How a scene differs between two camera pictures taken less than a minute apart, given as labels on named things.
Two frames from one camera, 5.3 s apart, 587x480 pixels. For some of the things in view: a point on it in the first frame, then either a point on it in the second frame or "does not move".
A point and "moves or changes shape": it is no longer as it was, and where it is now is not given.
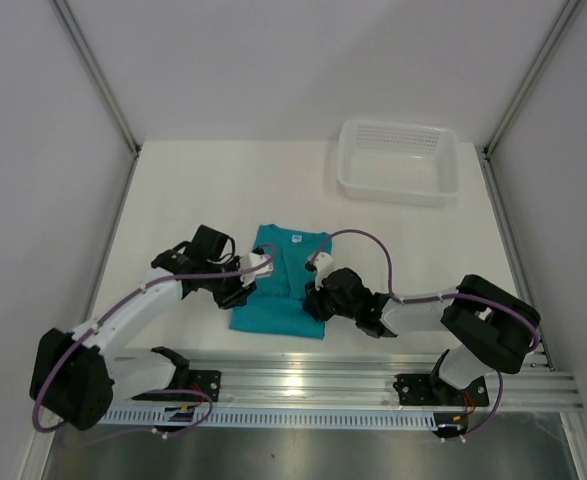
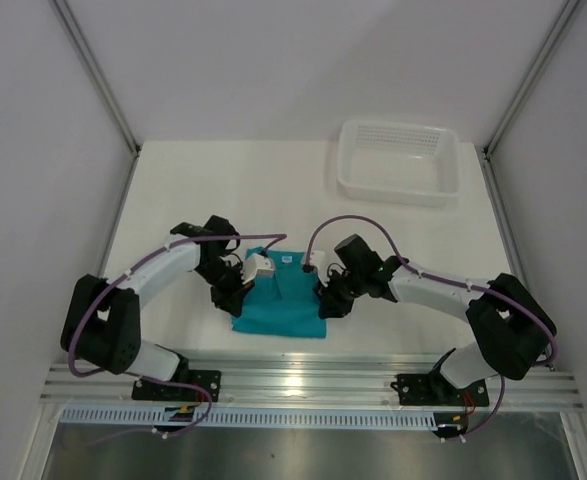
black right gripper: x=313 y=305 to x=330 y=306
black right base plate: x=431 y=390 does not move
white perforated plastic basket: x=398 y=163 does not move
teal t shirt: x=277 y=306 moves or changes shape
